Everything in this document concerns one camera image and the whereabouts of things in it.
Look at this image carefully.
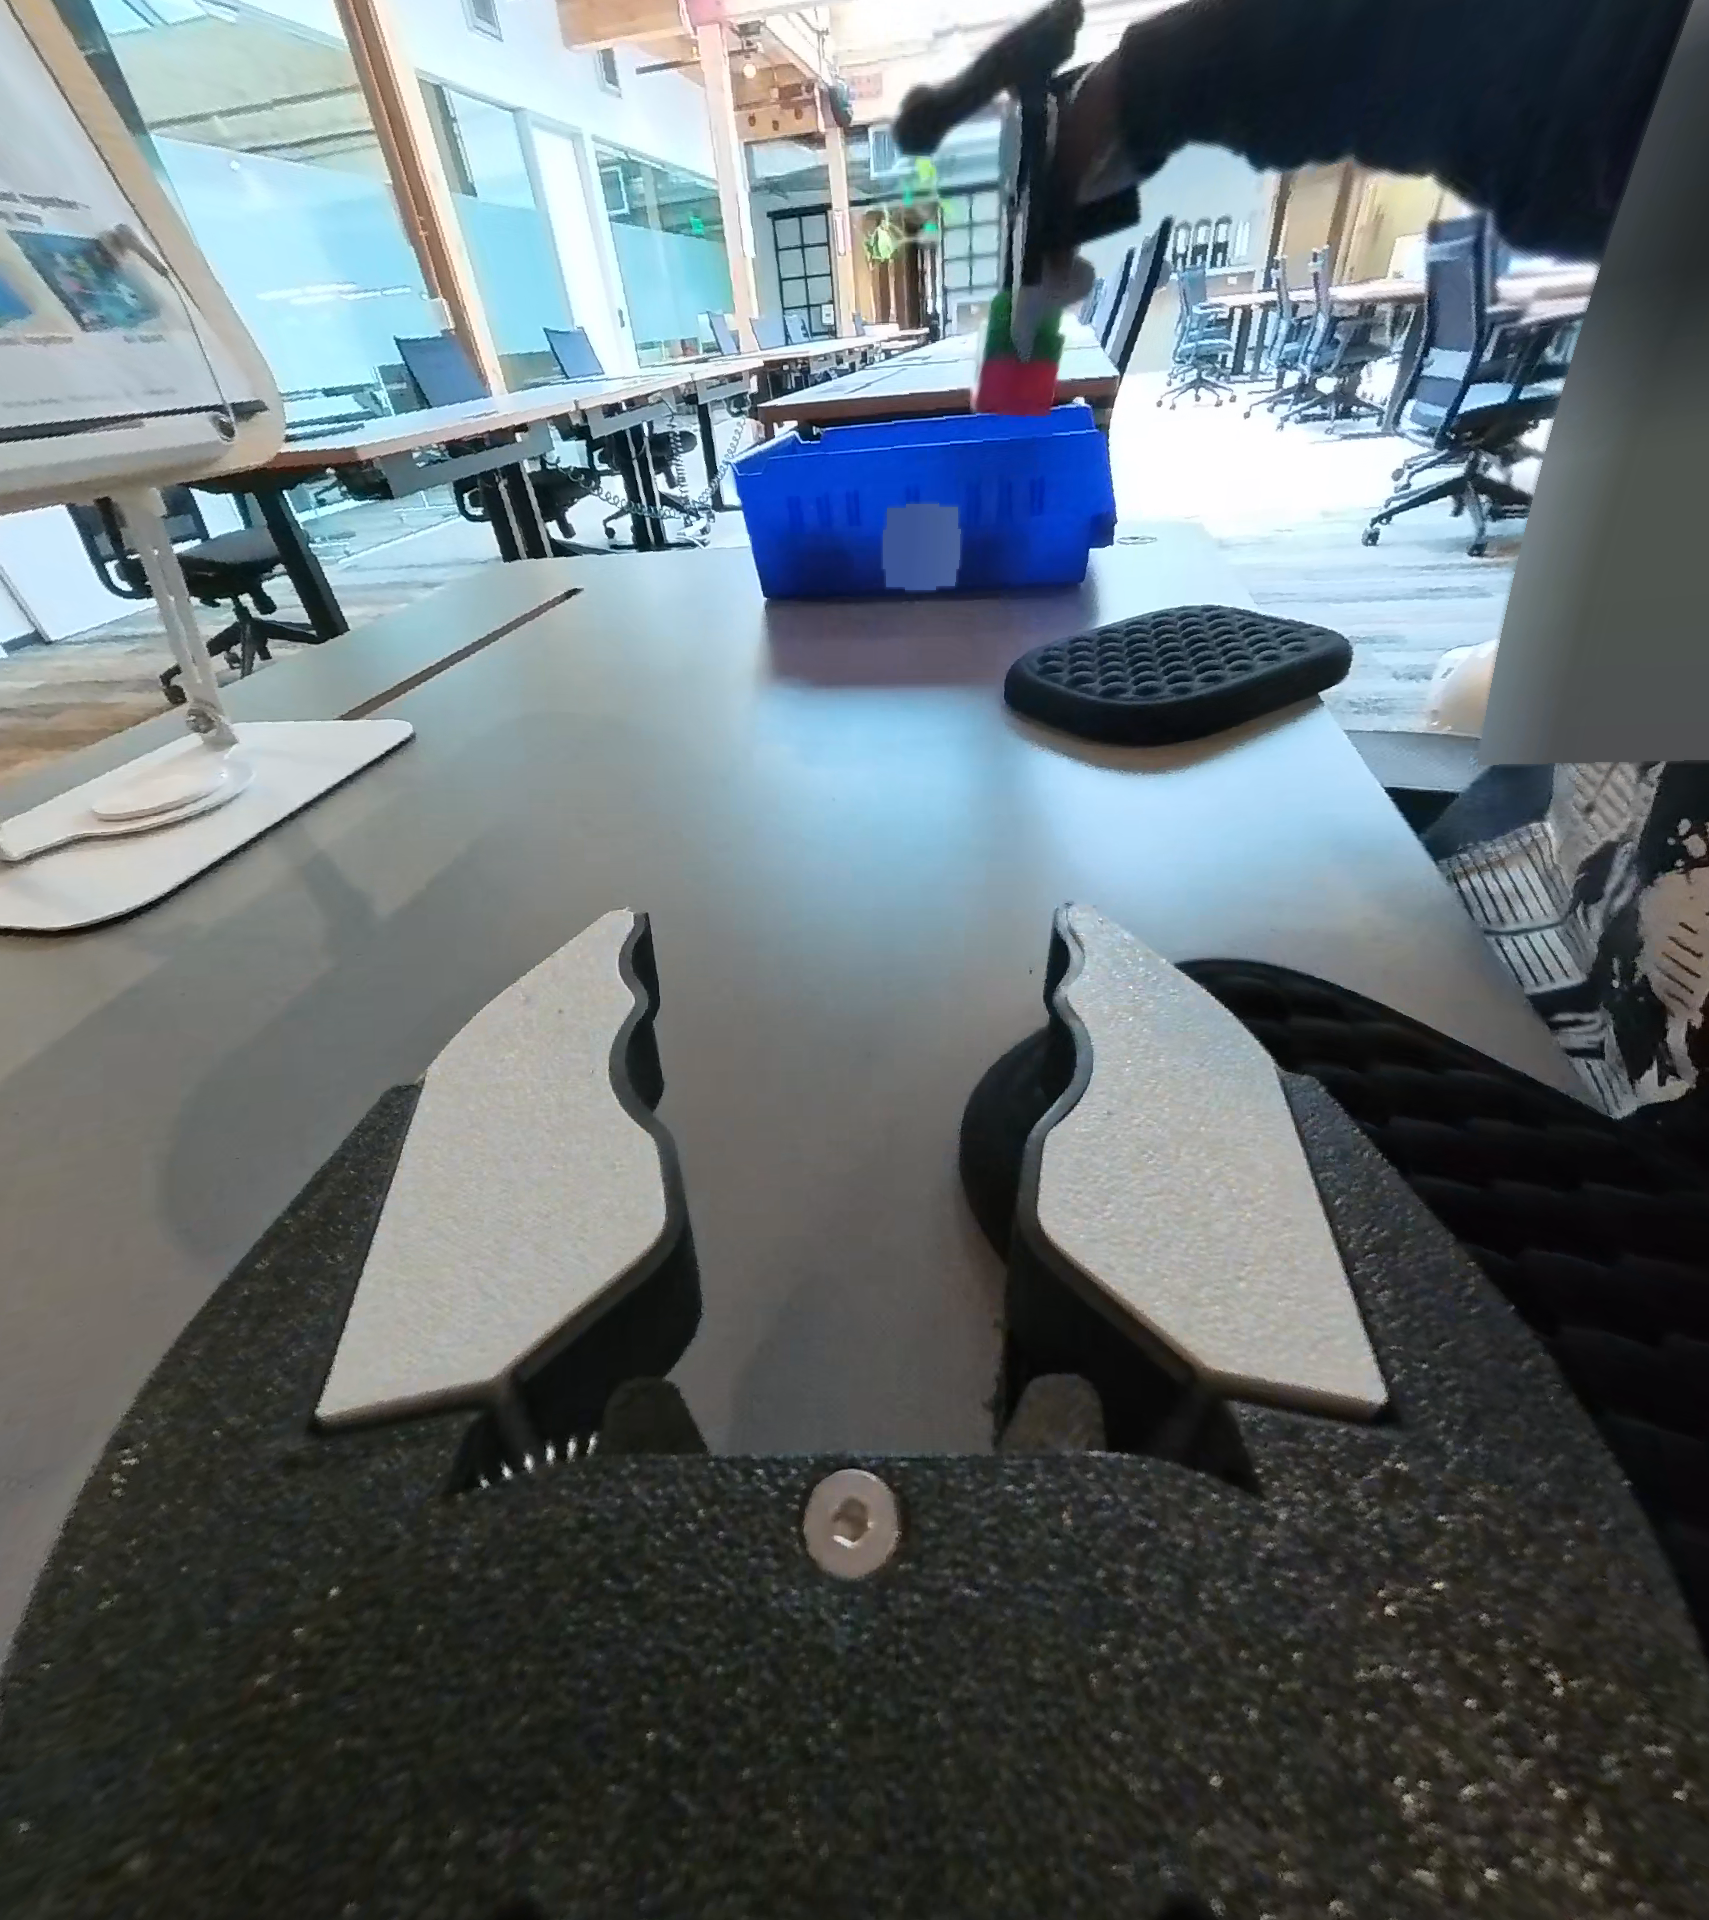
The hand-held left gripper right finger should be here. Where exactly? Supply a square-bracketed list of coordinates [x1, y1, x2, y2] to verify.
[1011, 903, 1391, 1417]

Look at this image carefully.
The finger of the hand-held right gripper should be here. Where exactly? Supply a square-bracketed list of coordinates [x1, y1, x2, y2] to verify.
[1002, 88, 1073, 307]

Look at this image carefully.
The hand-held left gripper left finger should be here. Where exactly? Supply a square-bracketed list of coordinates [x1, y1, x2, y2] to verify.
[314, 910, 700, 1428]

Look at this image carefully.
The green mega block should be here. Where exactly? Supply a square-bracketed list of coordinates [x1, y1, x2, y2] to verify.
[980, 279, 1075, 367]

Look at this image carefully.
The red single-stud mega block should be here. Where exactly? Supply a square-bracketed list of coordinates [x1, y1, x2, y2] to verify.
[973, 348, 1067, 419]

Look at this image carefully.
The blue bin with white label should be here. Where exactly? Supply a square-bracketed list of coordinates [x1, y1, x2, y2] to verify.
[732, 406, 1121, 606]

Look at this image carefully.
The black office chair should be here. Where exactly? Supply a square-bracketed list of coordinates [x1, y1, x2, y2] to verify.
[1359, 216, 1592, 558]
[391, 330, 617, 565]
[1154, 263, 1253, 414]
[63, 485, 322, 697]

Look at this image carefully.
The black honeycomb rubber pad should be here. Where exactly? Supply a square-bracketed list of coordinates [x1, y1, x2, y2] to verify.
[1002, 603, 1356, 749]

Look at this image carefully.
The person's patterned garment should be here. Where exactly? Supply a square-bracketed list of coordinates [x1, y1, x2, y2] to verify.
[1431, 756, 1709, 1118]

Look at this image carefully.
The wooden background desk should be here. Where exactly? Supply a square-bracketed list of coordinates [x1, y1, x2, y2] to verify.
[194, 359, 773, 638]

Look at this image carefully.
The printed instruction sheet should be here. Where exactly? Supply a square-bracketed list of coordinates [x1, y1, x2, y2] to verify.
[0, 0, 234, 439]

